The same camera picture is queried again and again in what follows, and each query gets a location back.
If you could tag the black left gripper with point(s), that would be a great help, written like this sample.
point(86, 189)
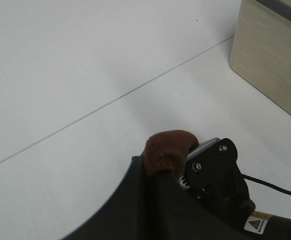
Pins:
point(213, 178)

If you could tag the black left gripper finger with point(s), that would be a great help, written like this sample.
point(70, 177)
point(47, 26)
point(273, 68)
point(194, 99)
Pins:
point(156, 208)

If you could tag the brown towel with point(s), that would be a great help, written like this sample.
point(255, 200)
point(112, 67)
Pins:
point(168, 150)

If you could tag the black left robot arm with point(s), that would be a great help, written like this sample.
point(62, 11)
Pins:
point(257, 225)

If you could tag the beige plastic basket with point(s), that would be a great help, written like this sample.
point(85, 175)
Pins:
point(261, 48)

